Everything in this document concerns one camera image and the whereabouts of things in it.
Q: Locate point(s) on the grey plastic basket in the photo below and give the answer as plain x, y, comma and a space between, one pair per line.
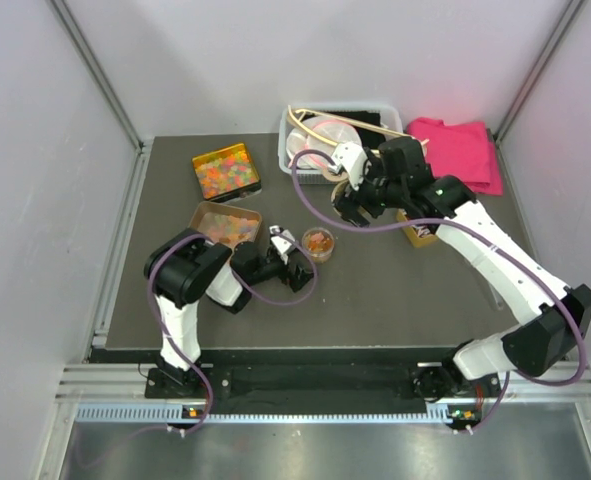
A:
390, 118

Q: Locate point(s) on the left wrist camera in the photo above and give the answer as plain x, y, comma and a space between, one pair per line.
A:
282, 241

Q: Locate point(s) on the gold tin pastel gummies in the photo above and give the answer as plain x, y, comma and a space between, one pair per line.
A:
226, 224

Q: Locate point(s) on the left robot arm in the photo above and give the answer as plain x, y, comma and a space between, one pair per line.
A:
190, 267

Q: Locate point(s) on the wooden clothes hanger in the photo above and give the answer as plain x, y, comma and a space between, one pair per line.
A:
313, 158

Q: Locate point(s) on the pink cloth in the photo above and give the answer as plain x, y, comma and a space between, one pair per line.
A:
462, 150

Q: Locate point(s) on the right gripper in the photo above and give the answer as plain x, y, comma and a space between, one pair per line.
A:
349, 203

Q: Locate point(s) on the gold tin colourful gummies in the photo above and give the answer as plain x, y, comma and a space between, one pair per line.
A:
226, 174

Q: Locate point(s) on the white round lid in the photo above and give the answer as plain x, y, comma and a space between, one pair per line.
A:
340, 198

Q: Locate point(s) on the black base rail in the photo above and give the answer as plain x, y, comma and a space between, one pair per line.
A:
317, 381

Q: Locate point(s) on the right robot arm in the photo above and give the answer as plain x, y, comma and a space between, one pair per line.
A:
552, 316

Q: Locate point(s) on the round white mesh bag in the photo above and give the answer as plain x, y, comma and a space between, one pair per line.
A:
331, 129

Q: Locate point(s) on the gold tin wrapped candies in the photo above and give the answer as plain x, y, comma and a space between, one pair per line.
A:
419, 236

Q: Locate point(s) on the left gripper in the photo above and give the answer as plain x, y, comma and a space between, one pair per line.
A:
296, 280

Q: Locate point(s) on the clear round container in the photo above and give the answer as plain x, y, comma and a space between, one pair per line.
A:
319, 244

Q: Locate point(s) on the black cloth in basket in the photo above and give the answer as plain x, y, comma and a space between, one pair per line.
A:
369, 138

